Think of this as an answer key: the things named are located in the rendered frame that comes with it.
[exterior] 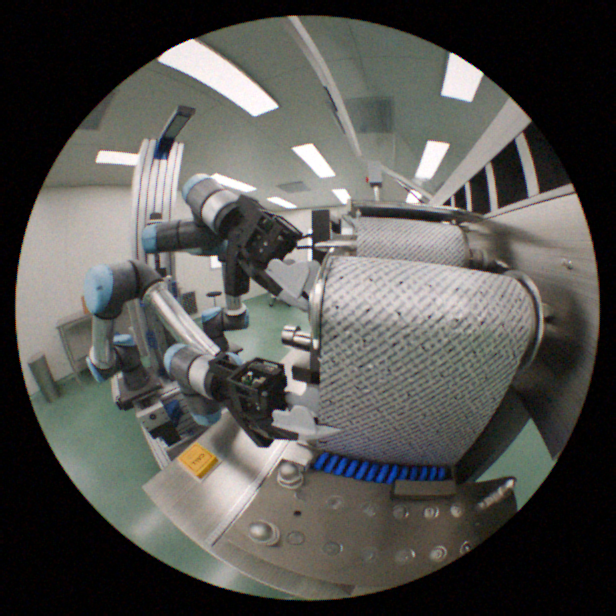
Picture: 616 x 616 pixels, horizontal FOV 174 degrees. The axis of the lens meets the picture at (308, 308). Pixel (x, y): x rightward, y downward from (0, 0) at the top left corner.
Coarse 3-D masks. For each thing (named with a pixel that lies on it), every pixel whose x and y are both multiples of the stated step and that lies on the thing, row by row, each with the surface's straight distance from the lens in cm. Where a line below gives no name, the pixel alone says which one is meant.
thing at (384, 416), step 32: (320, 384) 23; (352, 384) 22; (384, 384) 21; (416, 384) 22; (448, 384) 23; (480, 384) 25; (320, 416) 27; (352, 416) 25; (384, 416) 25; (416, 416) 25; (448, 416) 26; (480, 416) 29; (320, 448) 33; (352, 448) 31; (384, 448) 30; (416, 448) 31; (448, 448) 32
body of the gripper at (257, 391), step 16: (224, 368) 29; (240, 368) 29; (256, 368) 29; (272, 368) 28; (208, 384) 33; (224, 384) 32; (240, 384) 25; (256, 384) 26; (272, 384) 27; (240, 400) 28; (256, 400) 25; (272, 400) 29; (256, 416) 29; (272, 416) 29
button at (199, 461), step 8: (192, 448) 51; (200, 448) 51; (184, 456) 51; (192, 456) 50; (200, 456) 49; (208, 456) 49; (184, 464) 50; (192, 464) 49; (200, 464) 48; (208, 464) 48; (192, 472) 48; (200, 472) 47
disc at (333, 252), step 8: (336, 248) 24; (328, 256) 20; (336, 256) 23; (328, 264) 20; (320, 272) 19; (328, 272) 20; (320, 280) 18; (320, 288) 18; (320, 296) 18; (320, 304) 18; (320, 312) 19; (320, 320) 19; (320, 328) 19; (320, 336) 20; (320, 344) 20; (320, 352) 21; (320, 360) 22
